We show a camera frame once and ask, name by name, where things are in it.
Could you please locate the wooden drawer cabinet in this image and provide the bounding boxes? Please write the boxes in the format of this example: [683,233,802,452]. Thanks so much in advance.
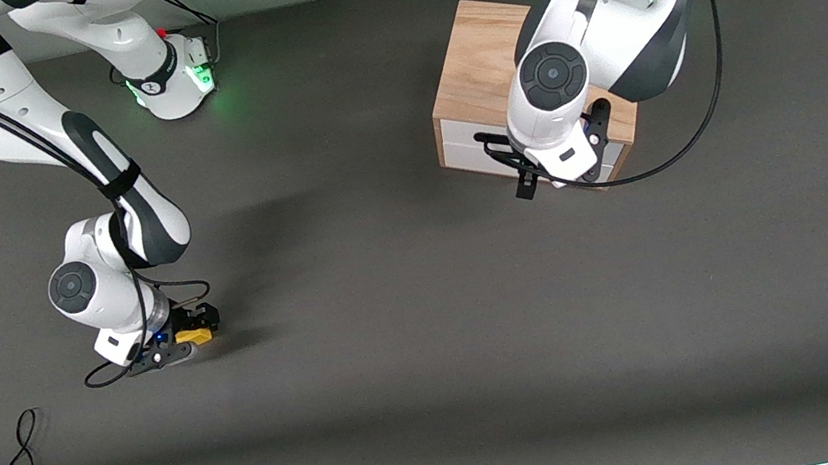
[413,0,653,219]

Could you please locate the yellow cube block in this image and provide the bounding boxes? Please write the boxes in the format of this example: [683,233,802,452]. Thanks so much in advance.
[174,326,216,350]

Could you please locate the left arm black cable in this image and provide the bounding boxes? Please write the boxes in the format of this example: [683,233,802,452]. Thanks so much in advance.
[531,0,775,197]

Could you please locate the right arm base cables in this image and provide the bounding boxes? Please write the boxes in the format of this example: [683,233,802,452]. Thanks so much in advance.
[150,0,228,76]

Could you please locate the white-fronted wooden drawer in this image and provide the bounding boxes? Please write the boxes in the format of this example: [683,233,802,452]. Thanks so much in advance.
[437,88,633,213]

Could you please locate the grey table mat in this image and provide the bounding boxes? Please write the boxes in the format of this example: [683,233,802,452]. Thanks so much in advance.
[0,0,828,465]

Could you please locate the black drawer handle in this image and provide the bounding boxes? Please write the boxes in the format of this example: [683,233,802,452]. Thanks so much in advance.
[472,123,544,180]

